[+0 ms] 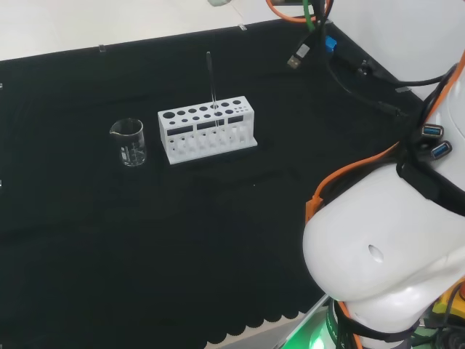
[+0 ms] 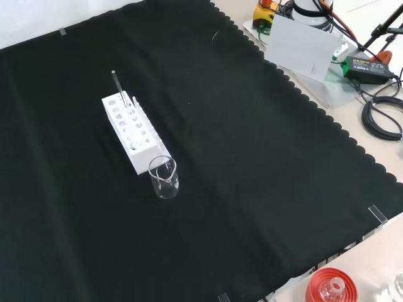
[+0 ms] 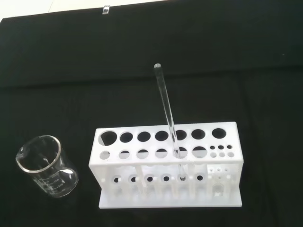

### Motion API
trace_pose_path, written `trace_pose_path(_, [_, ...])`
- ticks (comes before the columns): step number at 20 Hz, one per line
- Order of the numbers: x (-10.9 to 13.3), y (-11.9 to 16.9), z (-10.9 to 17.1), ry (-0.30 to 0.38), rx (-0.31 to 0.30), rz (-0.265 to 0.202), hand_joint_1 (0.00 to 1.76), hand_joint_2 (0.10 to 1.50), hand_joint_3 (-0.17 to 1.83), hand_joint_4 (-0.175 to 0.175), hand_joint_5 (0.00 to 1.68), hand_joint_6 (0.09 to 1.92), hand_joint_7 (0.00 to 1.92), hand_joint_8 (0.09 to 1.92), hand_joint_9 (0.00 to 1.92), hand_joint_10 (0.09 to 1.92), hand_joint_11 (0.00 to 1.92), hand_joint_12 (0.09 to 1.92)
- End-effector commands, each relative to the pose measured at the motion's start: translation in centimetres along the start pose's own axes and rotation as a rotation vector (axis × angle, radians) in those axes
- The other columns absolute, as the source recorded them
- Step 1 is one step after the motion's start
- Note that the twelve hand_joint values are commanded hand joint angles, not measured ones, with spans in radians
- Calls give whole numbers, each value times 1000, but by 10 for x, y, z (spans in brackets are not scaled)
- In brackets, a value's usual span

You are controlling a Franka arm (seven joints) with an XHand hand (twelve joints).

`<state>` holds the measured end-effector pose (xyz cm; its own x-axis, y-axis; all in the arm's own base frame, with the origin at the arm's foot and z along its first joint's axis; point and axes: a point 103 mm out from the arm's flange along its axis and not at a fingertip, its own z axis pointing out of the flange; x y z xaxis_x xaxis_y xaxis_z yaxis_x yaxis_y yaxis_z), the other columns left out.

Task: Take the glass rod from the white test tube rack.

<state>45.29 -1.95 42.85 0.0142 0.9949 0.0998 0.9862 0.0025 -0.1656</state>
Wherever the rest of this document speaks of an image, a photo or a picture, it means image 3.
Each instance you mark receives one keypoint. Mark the clear glass beaker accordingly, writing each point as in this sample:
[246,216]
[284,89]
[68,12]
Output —
[52,175]

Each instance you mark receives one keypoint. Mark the black bench cloth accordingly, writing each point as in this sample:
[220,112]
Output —
[151,71]

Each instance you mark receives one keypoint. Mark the white test tube rack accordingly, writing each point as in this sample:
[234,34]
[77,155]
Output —
[165,163]

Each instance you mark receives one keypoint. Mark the clear cloth clip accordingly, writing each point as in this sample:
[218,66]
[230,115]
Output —
[105,10]

